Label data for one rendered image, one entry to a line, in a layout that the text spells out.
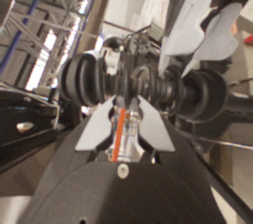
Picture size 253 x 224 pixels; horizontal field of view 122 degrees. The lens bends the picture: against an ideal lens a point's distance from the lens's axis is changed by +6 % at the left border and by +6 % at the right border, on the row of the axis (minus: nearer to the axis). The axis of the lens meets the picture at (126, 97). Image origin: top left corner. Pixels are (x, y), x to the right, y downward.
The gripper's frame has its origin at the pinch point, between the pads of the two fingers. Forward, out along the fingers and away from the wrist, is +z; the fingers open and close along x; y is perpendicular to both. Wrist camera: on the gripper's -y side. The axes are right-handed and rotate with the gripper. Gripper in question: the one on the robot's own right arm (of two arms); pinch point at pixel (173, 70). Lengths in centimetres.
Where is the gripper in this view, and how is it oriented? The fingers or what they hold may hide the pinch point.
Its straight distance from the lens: 18.5
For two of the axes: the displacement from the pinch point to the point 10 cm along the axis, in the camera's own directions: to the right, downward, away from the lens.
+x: 9.9, 0.3, 1.6
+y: 1.0, 6.6, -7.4
